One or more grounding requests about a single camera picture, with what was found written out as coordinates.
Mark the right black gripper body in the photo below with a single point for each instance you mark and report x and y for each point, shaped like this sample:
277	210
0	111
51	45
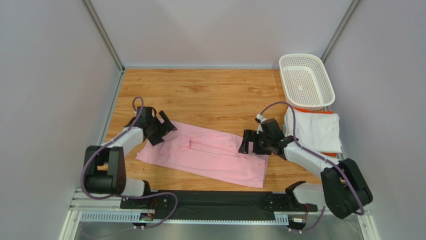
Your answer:
252	142

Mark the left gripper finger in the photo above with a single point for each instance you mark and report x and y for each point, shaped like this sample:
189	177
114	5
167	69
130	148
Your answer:
155	139
167	124

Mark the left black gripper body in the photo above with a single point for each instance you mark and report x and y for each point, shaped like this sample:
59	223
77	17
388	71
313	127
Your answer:
157	127

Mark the pink t shirt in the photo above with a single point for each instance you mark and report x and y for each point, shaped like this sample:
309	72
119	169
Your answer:
207	153

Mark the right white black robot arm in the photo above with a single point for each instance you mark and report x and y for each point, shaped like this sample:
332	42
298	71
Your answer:
343	188

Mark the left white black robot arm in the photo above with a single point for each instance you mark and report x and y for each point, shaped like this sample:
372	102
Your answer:
104	171

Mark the folded white t shirt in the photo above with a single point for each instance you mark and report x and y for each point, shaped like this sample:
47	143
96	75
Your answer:
318	131

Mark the white perforated plastic basket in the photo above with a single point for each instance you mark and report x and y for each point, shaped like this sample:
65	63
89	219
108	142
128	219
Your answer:
305	81

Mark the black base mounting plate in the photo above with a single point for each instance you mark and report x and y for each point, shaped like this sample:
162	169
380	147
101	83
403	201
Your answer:
217	205

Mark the aluminium frame rail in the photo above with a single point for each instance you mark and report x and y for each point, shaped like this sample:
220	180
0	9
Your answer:
84	208

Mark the right aluminium corner post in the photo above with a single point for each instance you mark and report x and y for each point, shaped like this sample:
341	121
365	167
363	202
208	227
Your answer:
344	22

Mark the aluminium corner post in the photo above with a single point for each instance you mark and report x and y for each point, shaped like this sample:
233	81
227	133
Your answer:
92	12
344	22

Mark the left aluminium corner post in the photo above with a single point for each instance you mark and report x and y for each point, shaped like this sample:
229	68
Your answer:
92	12

